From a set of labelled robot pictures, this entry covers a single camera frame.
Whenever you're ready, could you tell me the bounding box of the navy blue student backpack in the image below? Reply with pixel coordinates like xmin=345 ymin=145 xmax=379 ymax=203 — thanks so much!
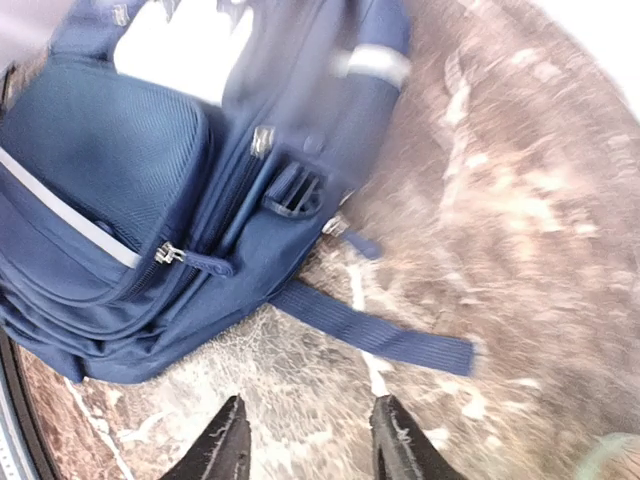
xmin=1 ymin=1 xmax=474 ymax=384

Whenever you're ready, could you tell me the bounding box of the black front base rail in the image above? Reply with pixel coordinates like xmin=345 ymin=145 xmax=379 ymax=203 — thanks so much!
xmin=0 ymin=332 xmax=60 ymax=480

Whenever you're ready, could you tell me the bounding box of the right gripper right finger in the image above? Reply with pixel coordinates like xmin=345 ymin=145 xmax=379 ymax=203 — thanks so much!
xmin=370 ymin=395 xmax=465 ymax=480

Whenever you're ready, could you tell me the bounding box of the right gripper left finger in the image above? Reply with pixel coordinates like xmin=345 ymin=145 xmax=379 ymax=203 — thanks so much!
xmin=172 ymin=395 xmax=251 ymax=480

